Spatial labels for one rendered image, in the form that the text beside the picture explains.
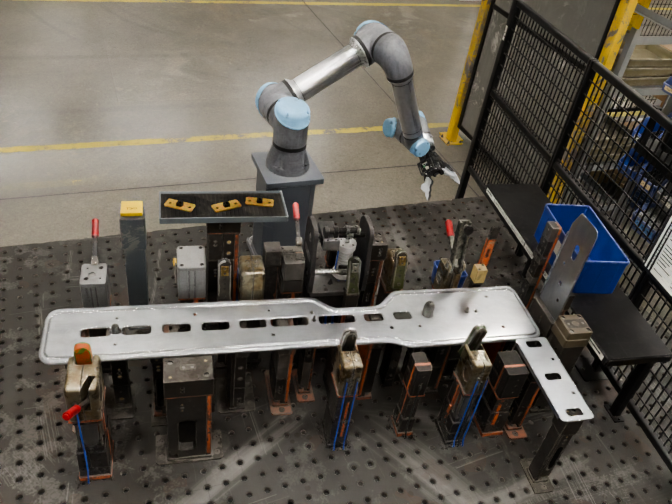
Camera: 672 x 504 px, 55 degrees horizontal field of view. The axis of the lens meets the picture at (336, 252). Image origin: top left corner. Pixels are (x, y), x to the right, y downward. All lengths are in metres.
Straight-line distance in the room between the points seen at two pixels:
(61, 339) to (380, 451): 0.92
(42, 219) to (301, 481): 2.51
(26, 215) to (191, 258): 2.25
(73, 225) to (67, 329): 2.08
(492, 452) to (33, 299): 1.55
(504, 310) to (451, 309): 0.17
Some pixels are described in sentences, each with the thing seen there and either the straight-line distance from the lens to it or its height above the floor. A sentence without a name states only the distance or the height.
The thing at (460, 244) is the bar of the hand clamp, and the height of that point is 1.14.
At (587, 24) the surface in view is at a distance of 3.95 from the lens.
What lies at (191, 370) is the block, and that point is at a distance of 1.65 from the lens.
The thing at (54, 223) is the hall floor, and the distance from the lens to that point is 3.89.
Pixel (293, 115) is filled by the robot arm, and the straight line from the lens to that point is 2.13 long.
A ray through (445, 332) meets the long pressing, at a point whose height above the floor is 1.00.
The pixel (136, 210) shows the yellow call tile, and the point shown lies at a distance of 1.93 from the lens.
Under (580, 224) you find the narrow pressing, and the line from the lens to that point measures 1.94.
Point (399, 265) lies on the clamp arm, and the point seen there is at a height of 1.07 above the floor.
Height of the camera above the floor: 2.27
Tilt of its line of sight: 38 degrees down
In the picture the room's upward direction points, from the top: 10 degrees clockwise
